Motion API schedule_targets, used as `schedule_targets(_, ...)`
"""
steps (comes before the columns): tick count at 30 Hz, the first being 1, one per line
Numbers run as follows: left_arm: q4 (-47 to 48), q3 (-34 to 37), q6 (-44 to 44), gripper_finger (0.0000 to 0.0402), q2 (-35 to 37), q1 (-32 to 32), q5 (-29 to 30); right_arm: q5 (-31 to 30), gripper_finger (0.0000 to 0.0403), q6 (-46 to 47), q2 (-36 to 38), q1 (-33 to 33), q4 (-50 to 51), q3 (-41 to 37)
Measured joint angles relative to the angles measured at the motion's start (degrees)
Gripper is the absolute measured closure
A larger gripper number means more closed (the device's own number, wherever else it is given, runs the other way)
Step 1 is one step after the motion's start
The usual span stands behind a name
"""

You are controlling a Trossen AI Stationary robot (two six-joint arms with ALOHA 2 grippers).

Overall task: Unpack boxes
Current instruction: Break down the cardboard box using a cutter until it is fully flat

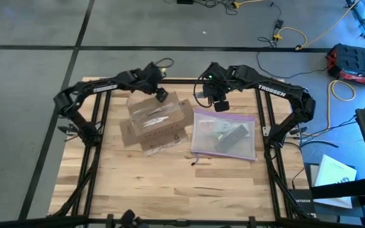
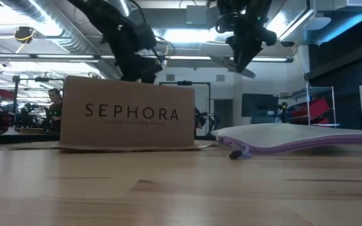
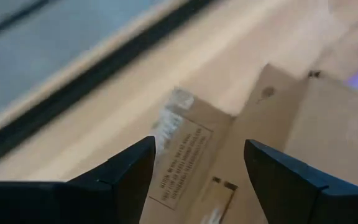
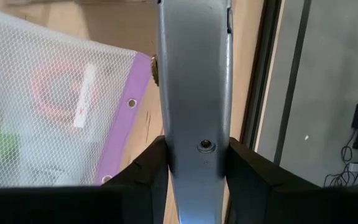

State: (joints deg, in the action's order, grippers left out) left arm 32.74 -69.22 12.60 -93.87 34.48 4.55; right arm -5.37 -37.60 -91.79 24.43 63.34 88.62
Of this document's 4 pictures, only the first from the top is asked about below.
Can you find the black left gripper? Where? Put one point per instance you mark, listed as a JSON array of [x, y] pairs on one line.
[[153, 77]]

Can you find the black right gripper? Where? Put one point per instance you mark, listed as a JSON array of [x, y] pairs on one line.
[[215, 82]]

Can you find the white plastic packet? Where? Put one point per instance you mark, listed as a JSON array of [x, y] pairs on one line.
[[227, 126]]

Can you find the brown Sephora cardboard box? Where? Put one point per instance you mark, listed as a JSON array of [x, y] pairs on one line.
[[157, 123]]

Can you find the blue carton box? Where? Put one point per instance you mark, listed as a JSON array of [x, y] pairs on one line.
[[233, 137]]

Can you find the purple-edged mesh zip pouch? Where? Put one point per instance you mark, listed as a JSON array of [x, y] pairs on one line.
[[201, 142]]

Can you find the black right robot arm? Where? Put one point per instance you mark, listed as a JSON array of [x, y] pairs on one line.
[[280, 92]]

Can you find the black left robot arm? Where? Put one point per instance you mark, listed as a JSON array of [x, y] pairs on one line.
[[84, 92]]

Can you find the black power box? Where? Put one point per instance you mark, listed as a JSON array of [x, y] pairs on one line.
[[184, 1]]

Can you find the black power adapter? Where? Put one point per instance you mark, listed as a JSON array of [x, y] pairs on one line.
[[279, 23]]

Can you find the red black tool case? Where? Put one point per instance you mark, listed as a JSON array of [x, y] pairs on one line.
[[356, 61]]

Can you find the black Netgear device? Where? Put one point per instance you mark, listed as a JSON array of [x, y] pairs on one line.
[[303, 201]]

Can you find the white box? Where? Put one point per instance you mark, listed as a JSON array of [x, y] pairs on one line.
[[334, 177]]

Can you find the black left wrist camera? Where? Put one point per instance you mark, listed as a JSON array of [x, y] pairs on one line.
[[162, 95]]

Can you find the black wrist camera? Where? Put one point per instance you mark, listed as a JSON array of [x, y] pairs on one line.
[[221, 106], [162, 95]]

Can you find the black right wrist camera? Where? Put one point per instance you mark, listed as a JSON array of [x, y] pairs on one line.
[[221, 106]]

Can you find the black table frame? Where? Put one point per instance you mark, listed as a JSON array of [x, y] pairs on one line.
[[182, 190]]

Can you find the black frame crossbar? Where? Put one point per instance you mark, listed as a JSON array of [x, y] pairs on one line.
[[43, 221]]

